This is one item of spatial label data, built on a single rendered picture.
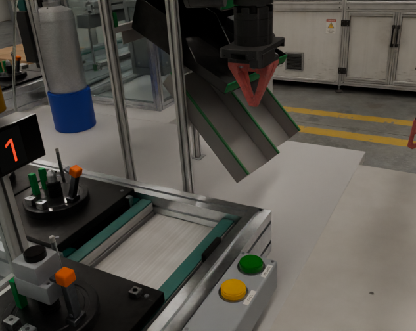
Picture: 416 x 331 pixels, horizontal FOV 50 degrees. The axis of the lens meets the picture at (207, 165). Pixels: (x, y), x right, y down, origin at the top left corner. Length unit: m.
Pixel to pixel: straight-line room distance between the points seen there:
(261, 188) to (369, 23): 3.69
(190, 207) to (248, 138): 0.23
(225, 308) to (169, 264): 0.20
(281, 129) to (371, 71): 3.70
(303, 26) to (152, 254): 4.23
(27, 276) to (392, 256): 0.70
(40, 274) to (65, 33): 1.15
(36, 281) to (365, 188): 0.87
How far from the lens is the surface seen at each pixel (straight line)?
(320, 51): 4.95
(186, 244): 0.93
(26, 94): 2.15
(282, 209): 1.14
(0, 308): 0.80
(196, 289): 0.77
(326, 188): 1.24
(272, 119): 1.20
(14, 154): 0.74
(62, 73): 1.71
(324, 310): 0.87
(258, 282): 0.76
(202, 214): 0.97
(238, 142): 1.05
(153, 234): 0.97
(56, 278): 0.65
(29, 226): 0.99
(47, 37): 1.69
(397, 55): 4.78
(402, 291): 0.94
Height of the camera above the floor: 1.46
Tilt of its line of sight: 26 degrees down
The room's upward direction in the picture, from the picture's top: 4 degrees counter-clockwise
